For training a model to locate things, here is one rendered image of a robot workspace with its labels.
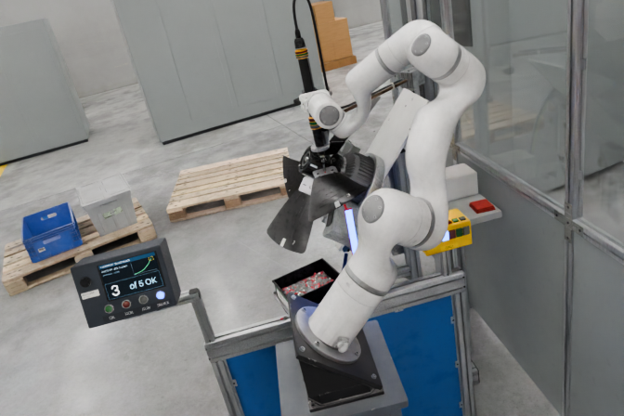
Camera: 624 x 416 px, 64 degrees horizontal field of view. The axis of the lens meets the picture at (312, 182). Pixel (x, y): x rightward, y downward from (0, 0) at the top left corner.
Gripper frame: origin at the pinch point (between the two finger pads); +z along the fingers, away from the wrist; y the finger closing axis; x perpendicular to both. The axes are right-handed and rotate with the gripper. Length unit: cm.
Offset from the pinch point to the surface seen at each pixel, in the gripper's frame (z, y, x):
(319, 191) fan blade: -12.8, -5.0, -31.9
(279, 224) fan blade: 5, -22, -50
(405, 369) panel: -37, 10, -99
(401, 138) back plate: 3.3, 32.2, -26.1
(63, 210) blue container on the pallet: 277, -208, -121
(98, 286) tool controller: -41, -77, -31
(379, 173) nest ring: -0.4, 20.5, -36.2
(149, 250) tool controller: -40, -60, -24
